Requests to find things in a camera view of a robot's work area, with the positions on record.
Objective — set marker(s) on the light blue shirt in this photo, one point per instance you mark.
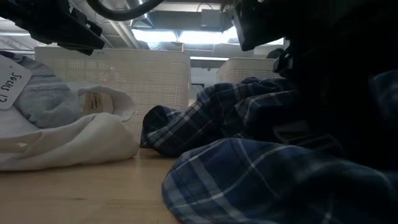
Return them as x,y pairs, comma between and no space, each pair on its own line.
46,99

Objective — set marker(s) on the bright ceiling light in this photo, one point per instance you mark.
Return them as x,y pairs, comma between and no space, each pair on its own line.
202,36

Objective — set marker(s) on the dark green garment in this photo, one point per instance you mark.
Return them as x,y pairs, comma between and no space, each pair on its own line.
342,109

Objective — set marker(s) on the white perforated basket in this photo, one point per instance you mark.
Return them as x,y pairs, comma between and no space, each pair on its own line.
248,70
140,87

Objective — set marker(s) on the navy plaid shorts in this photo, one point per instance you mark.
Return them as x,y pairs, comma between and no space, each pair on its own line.
202,124

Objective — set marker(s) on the white garment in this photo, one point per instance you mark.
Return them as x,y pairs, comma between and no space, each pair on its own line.
77,140

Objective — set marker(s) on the blue plaid shirt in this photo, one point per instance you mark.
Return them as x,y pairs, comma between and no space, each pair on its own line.
248,186

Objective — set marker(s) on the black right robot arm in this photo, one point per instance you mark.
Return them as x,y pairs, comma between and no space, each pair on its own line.
342,18

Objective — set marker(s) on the white paper tag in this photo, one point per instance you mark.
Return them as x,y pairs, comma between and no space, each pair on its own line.
12,84

